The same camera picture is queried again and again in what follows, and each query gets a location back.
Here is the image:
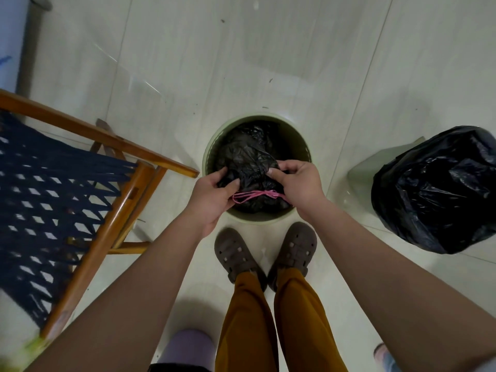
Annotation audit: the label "person's right hand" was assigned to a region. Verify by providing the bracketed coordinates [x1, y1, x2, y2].
[267, 160, 328, 223]

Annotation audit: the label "person's left hand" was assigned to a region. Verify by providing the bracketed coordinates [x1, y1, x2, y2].
[185, 167, 241, 239]

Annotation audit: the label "black garbage bag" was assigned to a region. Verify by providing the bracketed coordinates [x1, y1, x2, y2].
[371, 126, 496, 255]
[215, 122, 293, 213]

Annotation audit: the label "person's left forearm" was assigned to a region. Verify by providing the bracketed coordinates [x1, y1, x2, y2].
[25, 219, 218, 372]

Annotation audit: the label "person's right forearm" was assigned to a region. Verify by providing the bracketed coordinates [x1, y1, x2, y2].
[300, 197, 496, 372]

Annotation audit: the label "round green trash bin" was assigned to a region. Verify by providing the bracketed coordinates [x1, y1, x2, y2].
[201, 114, 313, 225]

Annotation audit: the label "brown left clog shoe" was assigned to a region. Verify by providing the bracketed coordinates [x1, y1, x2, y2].
[214, 228, 269, 293]

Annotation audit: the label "brown clog shoe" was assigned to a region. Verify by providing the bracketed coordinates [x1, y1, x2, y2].
[214, 228, 269, 293]
[267, 222, 318, 293]

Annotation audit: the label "brown right clog shoe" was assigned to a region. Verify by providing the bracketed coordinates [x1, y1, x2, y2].
[267, 222, 318, 293]

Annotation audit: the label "orange-brown trousers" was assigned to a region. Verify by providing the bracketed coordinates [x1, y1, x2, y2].
[215, 266, 349, 372]

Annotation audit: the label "open black garbage bag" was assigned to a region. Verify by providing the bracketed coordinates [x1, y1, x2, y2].
[371, 126, 496, 255]

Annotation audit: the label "lilac shirt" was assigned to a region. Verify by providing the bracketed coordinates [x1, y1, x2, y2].
[154, 329, 216, 372]

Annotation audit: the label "navy woven chair seat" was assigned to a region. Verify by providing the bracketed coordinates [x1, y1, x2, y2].
[0, 110, 138, 330]

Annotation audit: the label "pink and blue object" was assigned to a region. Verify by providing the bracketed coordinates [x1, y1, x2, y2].
[374, 343, 400, 372]

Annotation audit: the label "white and green cloth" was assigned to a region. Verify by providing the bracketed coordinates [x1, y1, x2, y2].
[0, 290, 53, 372]

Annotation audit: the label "light blue cloth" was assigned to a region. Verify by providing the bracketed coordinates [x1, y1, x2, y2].
[0, 0, 31, 94]

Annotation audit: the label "pink drawstring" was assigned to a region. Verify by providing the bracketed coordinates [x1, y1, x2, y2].
[232, 190, 290, 206]

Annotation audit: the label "wooden chair frame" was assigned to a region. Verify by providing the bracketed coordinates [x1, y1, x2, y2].
[0, 89, 200, 342]

